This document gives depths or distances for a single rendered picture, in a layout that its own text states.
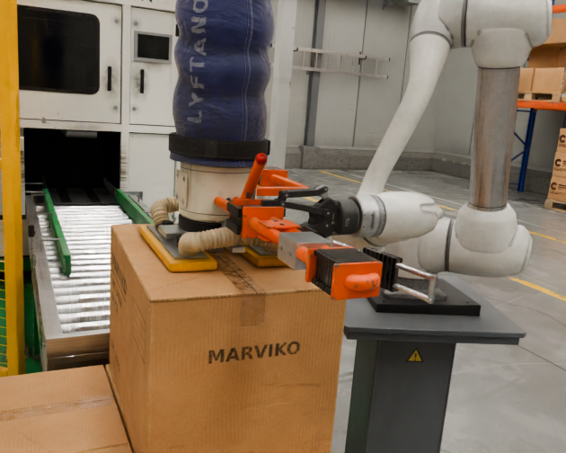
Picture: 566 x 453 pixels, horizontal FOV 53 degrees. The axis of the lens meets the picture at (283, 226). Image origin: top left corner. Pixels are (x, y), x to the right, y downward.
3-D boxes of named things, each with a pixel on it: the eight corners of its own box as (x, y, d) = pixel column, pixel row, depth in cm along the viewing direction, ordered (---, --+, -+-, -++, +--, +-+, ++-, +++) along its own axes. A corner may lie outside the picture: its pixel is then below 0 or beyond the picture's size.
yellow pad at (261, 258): (210, 230, 153) (211, 212, 152) (245, 229, 157) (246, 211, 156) (257, 268, 123) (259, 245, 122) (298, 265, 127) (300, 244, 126)
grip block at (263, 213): (224, 227, 114) (225, 199, 113) (269, 226, 118) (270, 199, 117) (238, 238, 106) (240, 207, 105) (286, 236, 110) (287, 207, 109)
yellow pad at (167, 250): (138, 232, 145) (138, 213, 144) (177, 231, 150) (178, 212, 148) (170, 272, 115) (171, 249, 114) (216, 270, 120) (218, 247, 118)
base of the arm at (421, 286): (429, 280, 186) (431, 264, 185) (447, 301, 164) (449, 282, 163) (374, 279, 186) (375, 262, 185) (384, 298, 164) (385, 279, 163)
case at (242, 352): (109, 360, 163) (110, 224, 154) (242, 347, 179) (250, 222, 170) (145, 498, 109) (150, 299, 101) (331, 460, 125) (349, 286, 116)
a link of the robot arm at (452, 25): (404, 27, 138) (463, 25, 133) (416, -27, 145) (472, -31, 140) (410, 64, 150) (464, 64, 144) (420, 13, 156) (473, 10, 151)
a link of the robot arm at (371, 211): (383, 242, 118) (358, 243, 116) (359, 231, 126) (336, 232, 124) (387, 199, 116) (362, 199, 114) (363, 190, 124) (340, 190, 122)
